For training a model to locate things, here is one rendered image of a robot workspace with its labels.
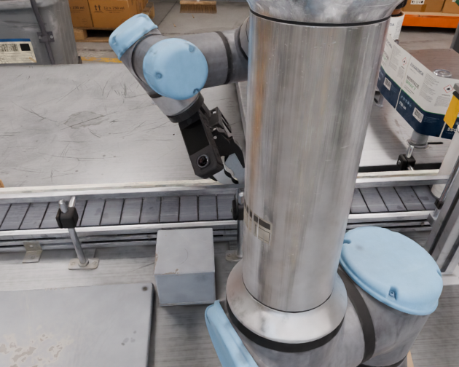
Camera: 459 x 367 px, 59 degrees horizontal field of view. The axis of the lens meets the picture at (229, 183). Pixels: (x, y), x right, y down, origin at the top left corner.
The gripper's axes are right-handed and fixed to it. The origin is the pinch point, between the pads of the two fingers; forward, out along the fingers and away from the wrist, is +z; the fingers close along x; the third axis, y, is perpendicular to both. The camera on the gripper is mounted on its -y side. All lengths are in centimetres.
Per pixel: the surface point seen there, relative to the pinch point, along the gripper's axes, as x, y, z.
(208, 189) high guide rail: 4.1, -3.9, -5.4
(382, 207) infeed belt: -22.4, -2.6, 19.1
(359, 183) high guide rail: -20.6, -3.9, 8.8
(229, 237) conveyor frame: 6.7, -4.9, 6.8
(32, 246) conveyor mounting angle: 39.7, -5.4, -12.9
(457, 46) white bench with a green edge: -103, 160, 103
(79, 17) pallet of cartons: 136, 329, 2
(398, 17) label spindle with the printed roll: -50, 56, 14
